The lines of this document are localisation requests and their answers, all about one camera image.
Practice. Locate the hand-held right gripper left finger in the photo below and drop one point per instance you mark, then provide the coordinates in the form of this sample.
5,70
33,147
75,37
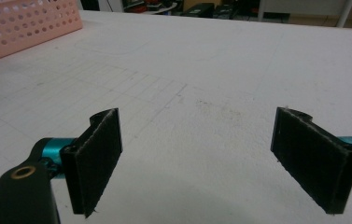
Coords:
97,161

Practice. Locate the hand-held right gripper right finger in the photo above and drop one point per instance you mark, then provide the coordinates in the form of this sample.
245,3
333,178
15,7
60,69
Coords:
313,161

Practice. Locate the pink plastic basket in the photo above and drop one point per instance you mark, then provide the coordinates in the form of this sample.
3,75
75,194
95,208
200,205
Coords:
24,34

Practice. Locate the white grid mat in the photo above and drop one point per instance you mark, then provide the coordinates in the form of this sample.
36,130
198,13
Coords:
195,62

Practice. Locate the white metal stand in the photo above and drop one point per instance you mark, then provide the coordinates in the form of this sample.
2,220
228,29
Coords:
345,12

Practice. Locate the black flat device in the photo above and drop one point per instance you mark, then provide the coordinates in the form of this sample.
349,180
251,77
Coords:
199,10

